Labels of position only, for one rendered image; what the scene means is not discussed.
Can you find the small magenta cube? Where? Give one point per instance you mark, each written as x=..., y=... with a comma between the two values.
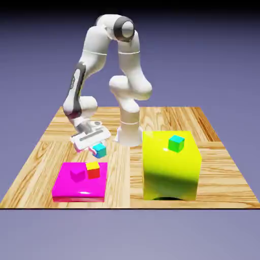
x=77, y=175

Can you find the large magenta box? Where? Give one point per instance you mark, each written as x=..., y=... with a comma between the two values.
x=80, y=183

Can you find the small cyan cube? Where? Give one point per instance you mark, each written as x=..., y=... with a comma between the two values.
x=100, y=150

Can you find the small red cube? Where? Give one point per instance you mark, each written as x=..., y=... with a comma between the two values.
x=93, y=170

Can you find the small green cube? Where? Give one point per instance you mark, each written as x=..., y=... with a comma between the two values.
x=176, y=143

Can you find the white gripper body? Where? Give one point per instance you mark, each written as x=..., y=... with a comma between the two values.
x=91, y=138

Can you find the large yellow box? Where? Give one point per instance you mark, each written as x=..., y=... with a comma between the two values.
x=170, y=168

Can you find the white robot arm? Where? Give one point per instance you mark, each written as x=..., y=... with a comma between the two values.
x=128, y=67

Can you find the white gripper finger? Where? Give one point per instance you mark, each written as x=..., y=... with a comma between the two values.
x=92, y=150
x=78, y=150

